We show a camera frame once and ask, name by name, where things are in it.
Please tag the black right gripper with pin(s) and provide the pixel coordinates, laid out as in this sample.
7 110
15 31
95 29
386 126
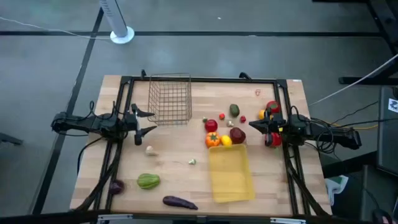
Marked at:
274 126

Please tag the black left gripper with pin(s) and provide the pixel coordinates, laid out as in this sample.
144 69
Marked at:
132 123

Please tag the dark red round fruit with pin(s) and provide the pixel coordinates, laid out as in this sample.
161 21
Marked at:
237 135

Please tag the white garlic bulb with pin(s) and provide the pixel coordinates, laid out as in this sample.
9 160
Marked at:
150 151

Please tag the green avocado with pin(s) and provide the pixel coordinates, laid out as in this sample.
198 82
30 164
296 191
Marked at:
234 110

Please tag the small red strawberry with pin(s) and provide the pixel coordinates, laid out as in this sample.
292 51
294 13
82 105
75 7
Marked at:
221 116

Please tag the green striped squash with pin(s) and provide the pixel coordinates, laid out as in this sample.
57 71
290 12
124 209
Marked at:
148 181

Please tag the small orange toy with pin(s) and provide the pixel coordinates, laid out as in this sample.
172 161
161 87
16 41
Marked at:
192 161

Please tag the purple eggplant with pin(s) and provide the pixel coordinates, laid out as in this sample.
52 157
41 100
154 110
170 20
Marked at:
177 202

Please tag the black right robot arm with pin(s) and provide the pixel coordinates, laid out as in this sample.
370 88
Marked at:
329 130

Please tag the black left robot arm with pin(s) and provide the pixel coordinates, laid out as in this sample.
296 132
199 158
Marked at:
81 123

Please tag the small orange yellow fruit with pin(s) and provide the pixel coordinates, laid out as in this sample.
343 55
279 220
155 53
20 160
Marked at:
261 114

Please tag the red round vegetable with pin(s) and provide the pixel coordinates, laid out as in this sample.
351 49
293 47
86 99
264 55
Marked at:
275 140

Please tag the small red berry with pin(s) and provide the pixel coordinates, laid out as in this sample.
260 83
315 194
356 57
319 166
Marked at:
242 119

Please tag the yellow lemon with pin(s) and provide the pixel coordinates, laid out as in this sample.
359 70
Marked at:
226 140

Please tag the red apple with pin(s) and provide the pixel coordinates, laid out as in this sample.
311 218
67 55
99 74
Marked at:
211 125

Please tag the orange bell pepper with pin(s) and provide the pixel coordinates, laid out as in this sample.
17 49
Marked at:
212 140

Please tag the yellow plastic tray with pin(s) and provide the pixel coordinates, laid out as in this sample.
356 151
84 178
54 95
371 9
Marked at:
230 174

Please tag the small green sprout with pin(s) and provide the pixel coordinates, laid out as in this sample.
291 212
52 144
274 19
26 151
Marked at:
204 119

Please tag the purple onion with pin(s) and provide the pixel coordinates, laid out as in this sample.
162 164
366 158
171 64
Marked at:
117 187

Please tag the green white bag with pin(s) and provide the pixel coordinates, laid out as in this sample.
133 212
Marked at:
335 183

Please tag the white tower fan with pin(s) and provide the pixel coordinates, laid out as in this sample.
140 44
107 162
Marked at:
115 15

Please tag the black computer box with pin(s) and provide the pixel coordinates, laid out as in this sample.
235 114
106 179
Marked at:
387 140

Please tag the dark furniture foot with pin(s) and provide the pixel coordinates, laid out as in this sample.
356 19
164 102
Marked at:
11 139

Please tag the black frame clamp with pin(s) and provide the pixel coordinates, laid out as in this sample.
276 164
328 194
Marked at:
245 75
143 74

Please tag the black metal table frame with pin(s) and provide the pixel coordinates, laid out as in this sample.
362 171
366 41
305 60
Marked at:
217 80

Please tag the silver metal bracket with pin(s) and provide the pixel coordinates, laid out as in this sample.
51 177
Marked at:
287 220
115 216

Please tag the black desk frame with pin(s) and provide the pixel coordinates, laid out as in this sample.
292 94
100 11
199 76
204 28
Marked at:
382 18

